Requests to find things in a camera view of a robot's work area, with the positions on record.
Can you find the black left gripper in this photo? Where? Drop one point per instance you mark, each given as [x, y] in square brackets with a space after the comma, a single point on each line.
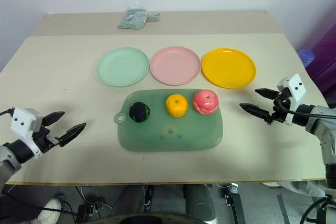
[43, 137]

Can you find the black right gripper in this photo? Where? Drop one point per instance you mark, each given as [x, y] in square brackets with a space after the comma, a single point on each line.
[279, 113]

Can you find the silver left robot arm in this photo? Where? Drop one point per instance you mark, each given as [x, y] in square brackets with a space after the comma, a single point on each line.
[10, 155]

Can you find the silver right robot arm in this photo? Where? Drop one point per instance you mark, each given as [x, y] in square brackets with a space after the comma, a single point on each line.
[319, 124]

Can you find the yellow plate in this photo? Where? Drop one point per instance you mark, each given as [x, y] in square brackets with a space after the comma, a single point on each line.
[228, 68]

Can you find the dark green vegetable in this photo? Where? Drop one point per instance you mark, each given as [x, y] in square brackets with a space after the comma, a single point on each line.
[139, 112]

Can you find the mint green plate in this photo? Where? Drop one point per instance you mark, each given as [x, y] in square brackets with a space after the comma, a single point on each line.
[122, 66]

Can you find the orange mandarin fruit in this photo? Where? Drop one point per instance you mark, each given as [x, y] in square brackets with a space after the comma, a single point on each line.
[176, 106]

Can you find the pink plate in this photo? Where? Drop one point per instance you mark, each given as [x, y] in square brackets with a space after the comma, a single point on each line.
[175, 65]

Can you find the red apple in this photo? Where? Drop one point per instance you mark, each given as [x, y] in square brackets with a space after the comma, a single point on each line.
[206, 102]

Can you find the blue bottle cap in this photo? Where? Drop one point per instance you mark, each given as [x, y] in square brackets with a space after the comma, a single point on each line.
[307, 56]

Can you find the purple fabric object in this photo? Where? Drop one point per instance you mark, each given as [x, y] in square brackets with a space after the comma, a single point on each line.
[325, 51]

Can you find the white shoe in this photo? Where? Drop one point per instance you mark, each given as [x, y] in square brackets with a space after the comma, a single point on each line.
[50, 211]

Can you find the black power adapter box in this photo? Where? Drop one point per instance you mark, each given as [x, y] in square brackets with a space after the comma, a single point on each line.
[86, 210]

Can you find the white crumpled cloth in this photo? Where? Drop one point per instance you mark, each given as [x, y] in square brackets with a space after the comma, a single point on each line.
[299, 187]

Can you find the translucent green cutting board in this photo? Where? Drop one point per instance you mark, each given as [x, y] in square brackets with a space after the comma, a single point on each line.
[170, 134]

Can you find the black metal stand leg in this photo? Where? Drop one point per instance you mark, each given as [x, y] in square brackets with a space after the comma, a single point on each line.
[235, 203]

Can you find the dark rounded shape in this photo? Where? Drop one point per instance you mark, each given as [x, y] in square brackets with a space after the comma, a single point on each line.
[199, 200]

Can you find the pale green plastic bag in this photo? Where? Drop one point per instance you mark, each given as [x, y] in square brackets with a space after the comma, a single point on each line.
[131, 19]

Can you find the small green packet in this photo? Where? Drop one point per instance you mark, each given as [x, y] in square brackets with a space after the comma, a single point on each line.
[154, 16]

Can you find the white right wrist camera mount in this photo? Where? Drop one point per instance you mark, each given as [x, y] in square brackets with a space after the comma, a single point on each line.
[296, 89]

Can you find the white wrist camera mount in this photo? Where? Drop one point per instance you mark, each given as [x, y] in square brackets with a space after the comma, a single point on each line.
[22, 121]
[296, 89]

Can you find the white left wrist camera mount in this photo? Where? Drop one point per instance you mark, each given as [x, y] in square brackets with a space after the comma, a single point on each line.
[22, 121]

